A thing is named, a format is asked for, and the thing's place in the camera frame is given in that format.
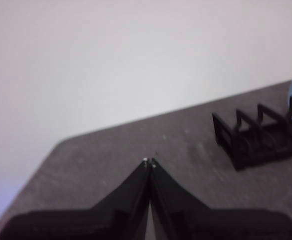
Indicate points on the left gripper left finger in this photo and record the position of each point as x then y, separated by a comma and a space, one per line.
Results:
110, 220

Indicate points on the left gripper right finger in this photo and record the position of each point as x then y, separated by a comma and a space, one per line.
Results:
198, 222

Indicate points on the black plate rack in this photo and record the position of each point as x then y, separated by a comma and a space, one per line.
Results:
255, 147

